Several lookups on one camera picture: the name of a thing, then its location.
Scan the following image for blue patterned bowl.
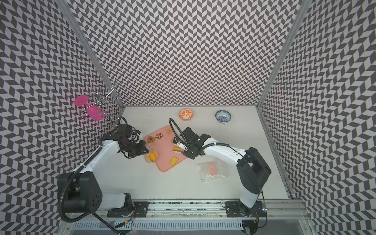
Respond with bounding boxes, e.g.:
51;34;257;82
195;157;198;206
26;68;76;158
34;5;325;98
215;110;232;123

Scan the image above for heart chocolate cookie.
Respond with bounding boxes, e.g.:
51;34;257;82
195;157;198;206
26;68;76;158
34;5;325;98
147;136;155;143

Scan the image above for yellow rectangular biscuit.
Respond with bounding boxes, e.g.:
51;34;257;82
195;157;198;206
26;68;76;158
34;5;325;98
169;157;179;166

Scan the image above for pink stemmed glass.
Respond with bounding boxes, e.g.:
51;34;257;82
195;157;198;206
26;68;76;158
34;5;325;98
73;95;106;121

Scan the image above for yellow cookies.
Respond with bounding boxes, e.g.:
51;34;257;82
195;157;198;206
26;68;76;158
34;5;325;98
148;151;157;162

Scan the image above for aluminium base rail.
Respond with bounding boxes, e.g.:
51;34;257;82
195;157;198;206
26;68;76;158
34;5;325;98
63;199;312;235

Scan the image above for orange patterned bowl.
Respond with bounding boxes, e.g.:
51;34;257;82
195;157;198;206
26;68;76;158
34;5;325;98
178;109;194;121

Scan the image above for clear resealable bag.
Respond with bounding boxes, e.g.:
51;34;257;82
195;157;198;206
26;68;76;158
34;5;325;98
145;143;159;163

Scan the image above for clear bag with pink contents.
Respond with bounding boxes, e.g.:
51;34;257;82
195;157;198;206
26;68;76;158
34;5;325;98
197;160;230;182

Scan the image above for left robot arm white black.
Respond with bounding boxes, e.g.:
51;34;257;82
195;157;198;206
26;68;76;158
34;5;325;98
57;117;149;223

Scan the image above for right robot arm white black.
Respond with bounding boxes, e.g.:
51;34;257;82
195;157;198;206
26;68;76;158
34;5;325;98
168;118;272;217

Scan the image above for pink plastic tray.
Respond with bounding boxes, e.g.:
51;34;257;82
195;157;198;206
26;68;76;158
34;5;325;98
144;125;186;172

